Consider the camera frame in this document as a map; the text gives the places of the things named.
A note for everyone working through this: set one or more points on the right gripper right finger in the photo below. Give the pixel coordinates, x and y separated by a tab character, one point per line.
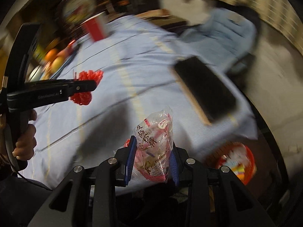
216	197

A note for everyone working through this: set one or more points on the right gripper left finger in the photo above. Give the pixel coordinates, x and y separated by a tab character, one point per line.
86	197

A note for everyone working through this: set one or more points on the red mesh net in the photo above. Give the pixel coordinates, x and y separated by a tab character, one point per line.
85	83

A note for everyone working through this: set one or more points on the clear pink pastry wrapper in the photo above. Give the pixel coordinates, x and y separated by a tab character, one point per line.
154	137

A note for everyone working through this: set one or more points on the red plastic trash basket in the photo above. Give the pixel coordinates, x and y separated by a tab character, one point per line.
238	157

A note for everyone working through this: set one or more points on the person left hand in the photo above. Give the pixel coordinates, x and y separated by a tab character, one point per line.
25	144

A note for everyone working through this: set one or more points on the blue fruit plate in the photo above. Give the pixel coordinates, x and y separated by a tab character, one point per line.
42	70

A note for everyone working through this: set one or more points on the orange fruit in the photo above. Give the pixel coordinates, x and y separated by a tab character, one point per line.
51	55

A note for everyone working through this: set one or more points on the yellow apple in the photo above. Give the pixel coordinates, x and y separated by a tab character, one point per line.
56	64

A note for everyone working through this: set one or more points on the red paper cup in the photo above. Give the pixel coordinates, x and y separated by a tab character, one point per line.
96	27

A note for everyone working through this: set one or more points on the blue striped tablecloth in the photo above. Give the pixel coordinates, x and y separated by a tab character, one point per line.
137	60

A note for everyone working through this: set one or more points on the light blue chair cushion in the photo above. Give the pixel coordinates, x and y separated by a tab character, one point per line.
225	40

